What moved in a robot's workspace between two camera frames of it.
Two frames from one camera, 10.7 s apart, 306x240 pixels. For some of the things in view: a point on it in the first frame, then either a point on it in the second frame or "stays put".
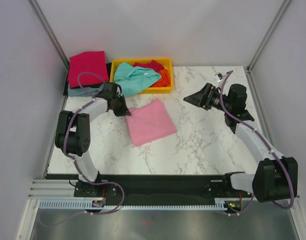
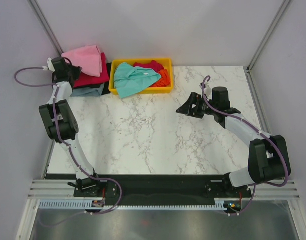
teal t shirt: [134, 80] stays put
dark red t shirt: [153, 64] stays put
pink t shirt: [149, 122] -> [88, 58]
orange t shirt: [165, 80] stays put
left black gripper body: [120, 109] -> [73, 71]
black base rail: [151, 186] stays put
